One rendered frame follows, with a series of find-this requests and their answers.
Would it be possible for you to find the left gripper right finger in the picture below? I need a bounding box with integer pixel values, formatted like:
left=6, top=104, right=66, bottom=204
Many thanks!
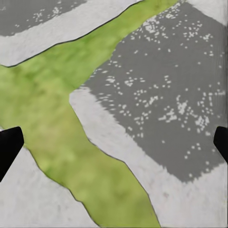
left=213, top=126, right=228, bottom=165

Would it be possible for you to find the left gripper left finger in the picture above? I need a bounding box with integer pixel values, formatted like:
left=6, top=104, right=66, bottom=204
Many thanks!
left=0, top=126, right=24, bottom=181

